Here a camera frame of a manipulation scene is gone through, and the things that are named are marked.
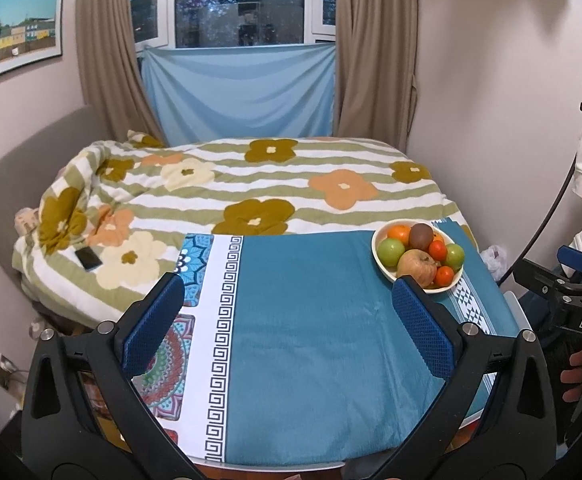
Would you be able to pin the floral striped duvet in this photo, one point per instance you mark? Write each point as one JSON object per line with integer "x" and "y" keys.
{"x": 271, "y": 180}

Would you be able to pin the wall poster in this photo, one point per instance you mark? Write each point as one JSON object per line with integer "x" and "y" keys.
{"x": 16, "y": 35}

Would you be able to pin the light blue sheet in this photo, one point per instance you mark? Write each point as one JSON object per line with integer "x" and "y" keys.
{"x": 236, "y": 95}

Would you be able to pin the small red tomato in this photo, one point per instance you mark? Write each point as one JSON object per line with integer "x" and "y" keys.
{"x": 437, "y": 251}

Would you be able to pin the brown kiwi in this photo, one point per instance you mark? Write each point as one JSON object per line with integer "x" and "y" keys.
{"x": 421, "y": 236}

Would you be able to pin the wall socket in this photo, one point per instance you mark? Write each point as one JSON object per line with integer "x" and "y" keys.
{"x": 5, "y": 367}

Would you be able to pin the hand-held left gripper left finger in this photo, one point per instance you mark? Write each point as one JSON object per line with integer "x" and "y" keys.
{"x": 153, "y": 320}

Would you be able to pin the orange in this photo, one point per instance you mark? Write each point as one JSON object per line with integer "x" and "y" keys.
{"x": 439, "y": 238}
{"x": 398, "y": 232}

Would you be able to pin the black phone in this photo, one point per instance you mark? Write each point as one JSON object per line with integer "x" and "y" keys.
{"x": 89, "y": 258}

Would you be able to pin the small orange-red tomato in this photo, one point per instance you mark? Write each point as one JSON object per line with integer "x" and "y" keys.
{"x": 444, "y": 275}

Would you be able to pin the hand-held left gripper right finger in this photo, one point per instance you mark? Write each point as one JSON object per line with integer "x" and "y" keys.
{"x": 421, "y": 325}

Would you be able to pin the person's right hand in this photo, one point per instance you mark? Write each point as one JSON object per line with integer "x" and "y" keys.
{"x": 576, "y": 375}

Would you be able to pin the white plastic bag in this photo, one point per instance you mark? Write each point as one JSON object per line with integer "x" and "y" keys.
{"x": 493, "y": 260}

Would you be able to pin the grey headboard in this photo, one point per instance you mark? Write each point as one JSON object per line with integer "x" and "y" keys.
{"x": 11, "y": 170}

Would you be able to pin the window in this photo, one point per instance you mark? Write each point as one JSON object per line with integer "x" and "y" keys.
{"x": 236, "y": 5}

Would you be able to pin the cream bowl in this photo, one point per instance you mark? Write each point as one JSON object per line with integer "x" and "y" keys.
{"x": 378, "y": 240}

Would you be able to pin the blue patterned cloth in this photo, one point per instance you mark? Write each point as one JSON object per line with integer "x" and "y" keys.
{"x": 311, "y": 335}

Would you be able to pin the pink patterned pillow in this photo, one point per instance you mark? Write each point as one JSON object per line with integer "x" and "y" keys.
{"x": 23, "y": 220}

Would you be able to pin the green apple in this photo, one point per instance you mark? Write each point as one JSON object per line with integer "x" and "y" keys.
{"x": 455, "y": 256}
{"x": 390, "y": 252}

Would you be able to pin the yellow-red apple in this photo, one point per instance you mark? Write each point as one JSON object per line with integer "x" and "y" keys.
{"x": 418, "y": 267}

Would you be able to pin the beige curtain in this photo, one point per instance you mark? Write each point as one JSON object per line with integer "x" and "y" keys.
{"x": 376, "y": 60}
{"x": 106, "y": 60}

